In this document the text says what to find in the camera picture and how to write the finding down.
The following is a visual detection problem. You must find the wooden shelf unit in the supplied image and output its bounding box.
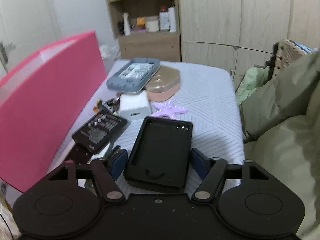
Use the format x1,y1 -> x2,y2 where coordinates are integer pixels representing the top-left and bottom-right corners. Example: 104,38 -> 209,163
106,0 -> 181,62

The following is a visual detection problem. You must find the light green cloth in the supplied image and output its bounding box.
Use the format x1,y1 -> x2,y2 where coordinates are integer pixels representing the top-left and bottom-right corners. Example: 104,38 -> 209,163
235,67 -> 269,105

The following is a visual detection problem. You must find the black phone case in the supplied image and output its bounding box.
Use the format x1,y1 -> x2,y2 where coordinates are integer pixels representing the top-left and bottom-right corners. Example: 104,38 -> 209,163
123,116 -> 193,193

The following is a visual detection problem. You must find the tall white bottle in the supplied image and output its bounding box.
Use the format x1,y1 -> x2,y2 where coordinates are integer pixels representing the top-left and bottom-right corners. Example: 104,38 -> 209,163
168,7 -> 177,33

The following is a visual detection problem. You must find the white usb charger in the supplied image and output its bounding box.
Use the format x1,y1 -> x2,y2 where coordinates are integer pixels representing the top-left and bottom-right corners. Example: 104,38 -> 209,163
119,90 -> 152,121

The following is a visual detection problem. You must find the purple starfish toy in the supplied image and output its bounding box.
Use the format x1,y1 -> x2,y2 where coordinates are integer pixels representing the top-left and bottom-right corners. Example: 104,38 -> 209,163
151,101 -> 188,119

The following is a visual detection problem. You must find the grey router device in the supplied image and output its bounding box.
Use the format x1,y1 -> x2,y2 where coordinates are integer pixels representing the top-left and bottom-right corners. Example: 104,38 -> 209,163
107,57 -> 160,94

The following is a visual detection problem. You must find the pink beige lidded container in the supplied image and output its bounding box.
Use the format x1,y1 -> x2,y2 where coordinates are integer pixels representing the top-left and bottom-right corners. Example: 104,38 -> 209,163
144,66 -> 181,102

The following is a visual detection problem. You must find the white jar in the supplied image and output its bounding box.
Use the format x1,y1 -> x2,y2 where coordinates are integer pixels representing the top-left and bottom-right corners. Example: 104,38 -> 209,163
145,18 -> 160,33

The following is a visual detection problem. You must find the wooden wardrobe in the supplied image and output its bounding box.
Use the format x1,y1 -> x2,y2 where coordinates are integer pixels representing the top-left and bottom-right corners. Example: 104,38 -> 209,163
179,0 -> 319,83

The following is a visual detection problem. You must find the pink cardboard box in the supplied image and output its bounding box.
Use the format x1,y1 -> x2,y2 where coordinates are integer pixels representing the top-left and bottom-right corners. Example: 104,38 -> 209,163
1,31 -> 107,192

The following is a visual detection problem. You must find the black phone battery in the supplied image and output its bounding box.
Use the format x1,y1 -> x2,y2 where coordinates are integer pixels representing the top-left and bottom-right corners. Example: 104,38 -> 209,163
72,111 -> 129,154

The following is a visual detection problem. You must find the black gold AA battery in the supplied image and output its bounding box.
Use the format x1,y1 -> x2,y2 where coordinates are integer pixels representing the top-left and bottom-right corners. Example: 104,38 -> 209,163
93,99 -> 107,113

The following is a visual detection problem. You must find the white spray bottle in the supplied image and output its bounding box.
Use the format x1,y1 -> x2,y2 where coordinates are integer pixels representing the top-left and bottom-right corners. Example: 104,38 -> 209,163
123,12 -> 131,36

